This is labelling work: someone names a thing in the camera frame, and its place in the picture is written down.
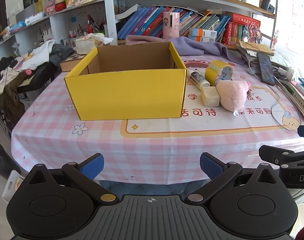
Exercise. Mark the brown garment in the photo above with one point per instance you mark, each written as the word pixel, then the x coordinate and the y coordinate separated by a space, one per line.
pixel 9 97

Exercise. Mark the white and wooden bookshelf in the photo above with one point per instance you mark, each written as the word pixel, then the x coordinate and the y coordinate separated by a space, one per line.
pixel 109 10

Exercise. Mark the black smartphone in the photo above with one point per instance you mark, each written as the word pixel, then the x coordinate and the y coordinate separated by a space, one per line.
pixel 265 68

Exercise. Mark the white charger plug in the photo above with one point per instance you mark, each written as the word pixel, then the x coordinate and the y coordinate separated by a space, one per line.
pixel 286 73

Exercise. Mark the row of blue books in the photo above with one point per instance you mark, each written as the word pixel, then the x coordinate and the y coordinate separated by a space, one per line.
pixel 147 21

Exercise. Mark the pink wall poster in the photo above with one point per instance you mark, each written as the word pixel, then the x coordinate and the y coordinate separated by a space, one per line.
pixel 299 17

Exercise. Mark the cream rectangular block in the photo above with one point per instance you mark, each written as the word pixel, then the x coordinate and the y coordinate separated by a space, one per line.
pixel 209 96

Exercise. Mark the white plastic pack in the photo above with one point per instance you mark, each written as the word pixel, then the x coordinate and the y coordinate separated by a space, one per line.
pixel 36 19

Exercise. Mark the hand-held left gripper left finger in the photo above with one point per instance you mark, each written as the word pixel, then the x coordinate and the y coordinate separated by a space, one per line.
pixel 93 167

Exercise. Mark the orange and white carton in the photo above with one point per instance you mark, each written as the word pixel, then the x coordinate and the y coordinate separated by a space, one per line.
pixel 203 39
pixel 203 32

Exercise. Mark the black chair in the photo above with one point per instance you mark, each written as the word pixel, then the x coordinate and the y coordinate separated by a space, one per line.
pixel 39 77

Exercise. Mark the small white bottle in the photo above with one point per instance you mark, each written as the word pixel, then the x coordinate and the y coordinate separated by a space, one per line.
pixel 199 80

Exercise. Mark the cream tissue box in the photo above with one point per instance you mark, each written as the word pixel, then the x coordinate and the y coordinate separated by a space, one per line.
pixel 84 46

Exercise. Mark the stack of textbooks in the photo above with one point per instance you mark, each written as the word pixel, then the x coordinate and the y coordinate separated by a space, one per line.
pixel 296 95

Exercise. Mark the white printed shirt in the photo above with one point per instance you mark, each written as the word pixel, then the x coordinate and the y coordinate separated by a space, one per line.
pixel 37 55

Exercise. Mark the row of red thick books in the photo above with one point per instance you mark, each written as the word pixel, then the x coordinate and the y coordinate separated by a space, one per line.
pixel 239 28

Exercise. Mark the stack of brown notebooks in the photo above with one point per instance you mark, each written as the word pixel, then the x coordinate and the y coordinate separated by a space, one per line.
pixel 256 47

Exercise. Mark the wooden chessboard box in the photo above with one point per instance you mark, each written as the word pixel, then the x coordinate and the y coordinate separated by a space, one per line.
pixel 69 63

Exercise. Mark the pink upright gadget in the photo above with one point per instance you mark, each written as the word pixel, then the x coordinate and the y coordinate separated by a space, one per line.
pixel 171 25

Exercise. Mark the yellow cardboard box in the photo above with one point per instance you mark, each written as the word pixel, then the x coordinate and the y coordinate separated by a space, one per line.
pixel 127 92

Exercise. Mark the pink plush toy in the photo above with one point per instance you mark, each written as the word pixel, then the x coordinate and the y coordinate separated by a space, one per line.
pixel 231 92

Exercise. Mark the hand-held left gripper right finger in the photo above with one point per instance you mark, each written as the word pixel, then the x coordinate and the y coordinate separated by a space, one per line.
pixel 211 167

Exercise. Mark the yellow tape roll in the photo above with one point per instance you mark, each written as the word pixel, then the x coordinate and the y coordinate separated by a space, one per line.
pixel 211 73

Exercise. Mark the pink and lilac scarf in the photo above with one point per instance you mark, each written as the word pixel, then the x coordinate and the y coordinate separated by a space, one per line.
pixel 206 46

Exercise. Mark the colourful figurine stand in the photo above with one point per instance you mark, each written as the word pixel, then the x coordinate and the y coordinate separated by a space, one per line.
pixel 251 33

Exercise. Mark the dark grey garment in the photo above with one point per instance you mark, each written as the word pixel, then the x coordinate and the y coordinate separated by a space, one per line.
pixel 60 52

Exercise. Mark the small grey and red box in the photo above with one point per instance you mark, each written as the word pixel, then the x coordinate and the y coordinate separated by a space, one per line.
pixel 252 91

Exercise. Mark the group of pens and brushes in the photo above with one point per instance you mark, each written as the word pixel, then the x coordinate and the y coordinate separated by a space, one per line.
pixel 89 27

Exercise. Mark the white paper bag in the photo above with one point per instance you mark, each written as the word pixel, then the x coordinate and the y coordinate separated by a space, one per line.
pixel 13 186

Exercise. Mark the black plastic bin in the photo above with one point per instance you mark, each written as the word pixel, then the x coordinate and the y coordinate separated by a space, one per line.
pixel 2 162

